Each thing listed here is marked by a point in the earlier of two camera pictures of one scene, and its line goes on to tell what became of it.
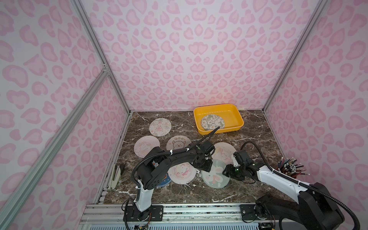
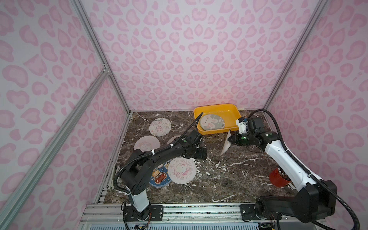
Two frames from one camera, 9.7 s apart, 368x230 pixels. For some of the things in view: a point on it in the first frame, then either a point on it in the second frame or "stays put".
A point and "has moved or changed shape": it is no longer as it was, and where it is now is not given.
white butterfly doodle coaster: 160,127 stays put
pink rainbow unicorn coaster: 143,145 stays put
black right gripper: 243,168 -> 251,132
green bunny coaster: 215,178 -> 212,122
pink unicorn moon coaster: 224,151 has moved or changed shape
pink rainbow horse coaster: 182,173 stays put
